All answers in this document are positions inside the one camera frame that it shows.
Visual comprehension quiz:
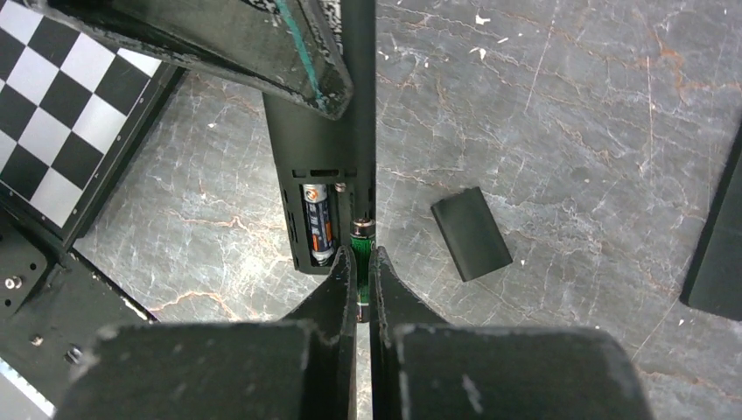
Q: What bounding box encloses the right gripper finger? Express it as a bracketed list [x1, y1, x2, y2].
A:
[368, 248, 653, 419]
[54, 247, 356, 419]

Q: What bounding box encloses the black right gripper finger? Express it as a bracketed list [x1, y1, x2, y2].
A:
[25, 0, 354, 120]

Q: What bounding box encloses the black remote with green button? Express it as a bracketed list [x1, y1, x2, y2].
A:
[262, 1, 376, 275]

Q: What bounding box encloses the slim black remote control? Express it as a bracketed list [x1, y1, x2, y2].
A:
[679, 133, 741, 321]

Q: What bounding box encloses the black white checkerboard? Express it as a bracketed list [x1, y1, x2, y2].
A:
[1, 1, 183, 247]

